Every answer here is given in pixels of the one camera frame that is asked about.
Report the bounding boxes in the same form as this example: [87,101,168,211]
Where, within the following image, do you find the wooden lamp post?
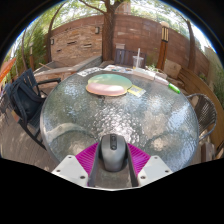
[156,21,170,71]

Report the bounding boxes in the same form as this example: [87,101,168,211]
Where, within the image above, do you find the stone planter ledge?
[33,54,103,81]

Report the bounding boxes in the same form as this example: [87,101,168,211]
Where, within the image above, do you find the open white book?
[133,67,169,86]

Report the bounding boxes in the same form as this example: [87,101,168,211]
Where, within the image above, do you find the black patio chair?
[3,68,62,149]

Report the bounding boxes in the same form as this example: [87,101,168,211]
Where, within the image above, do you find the brown wicker chair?
[186,93,218,141]

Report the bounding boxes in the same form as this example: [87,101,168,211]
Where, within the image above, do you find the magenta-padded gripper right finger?
[124,142,174,188]

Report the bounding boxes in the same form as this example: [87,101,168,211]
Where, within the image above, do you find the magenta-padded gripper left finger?
[51,142,103,188]

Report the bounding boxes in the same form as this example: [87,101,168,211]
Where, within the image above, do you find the round green pink mouse pad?
[85,73,133,97]

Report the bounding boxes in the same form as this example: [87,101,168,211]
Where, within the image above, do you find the grey computer mouse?
[99,133,128,173]

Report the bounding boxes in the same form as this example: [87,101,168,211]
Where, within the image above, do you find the clear plastic cup with straw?
[132,48,145,70]

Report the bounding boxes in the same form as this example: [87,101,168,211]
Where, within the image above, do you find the green marker pen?
[167,82,181,95]

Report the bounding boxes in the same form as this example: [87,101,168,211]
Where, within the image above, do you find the yellow card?
[126,84,147,98]

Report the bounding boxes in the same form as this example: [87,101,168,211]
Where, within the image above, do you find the dark wooden slatted chair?
[114,48,148,68]

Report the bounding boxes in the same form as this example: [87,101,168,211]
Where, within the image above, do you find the large tree trunk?
[78,0,131,62]

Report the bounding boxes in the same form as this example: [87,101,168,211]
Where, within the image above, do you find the thin tree trunk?
[185,19,198,73]

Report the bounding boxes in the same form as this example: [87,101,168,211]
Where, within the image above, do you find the white license plate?
[77,66,104,77]

